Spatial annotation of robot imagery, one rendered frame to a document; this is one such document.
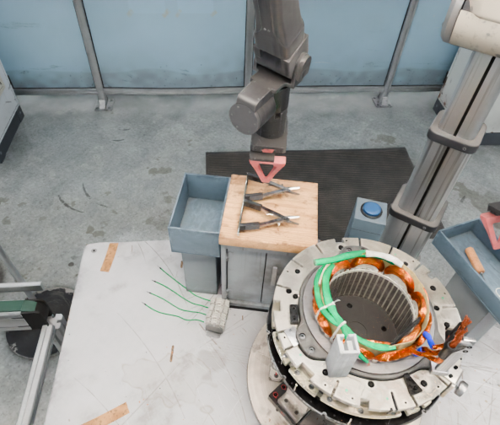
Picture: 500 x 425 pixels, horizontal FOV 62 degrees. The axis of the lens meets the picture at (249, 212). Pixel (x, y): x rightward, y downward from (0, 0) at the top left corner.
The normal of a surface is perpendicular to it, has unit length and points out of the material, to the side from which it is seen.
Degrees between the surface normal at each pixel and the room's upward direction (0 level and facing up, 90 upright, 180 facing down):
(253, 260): 90
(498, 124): 89
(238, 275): 90
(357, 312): 0
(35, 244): 0
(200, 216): 0
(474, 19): 89
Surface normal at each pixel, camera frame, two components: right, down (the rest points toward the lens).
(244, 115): -0.54, 0.62
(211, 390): 0.04, -0.66
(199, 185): -0.11, 0.74
